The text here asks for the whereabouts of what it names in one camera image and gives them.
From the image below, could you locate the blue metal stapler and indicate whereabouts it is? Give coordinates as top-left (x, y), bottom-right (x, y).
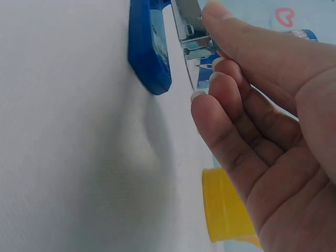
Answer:
top-left (128, 0), bottom-right (220, 96)

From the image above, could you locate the yellow plastic cup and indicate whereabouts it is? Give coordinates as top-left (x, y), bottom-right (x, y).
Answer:
top-left (201, 167), bottom-right (263, 249)

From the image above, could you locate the person's right hand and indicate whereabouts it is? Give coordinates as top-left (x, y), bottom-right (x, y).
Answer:
top-left (190, 4), bottom-right (336, 252)

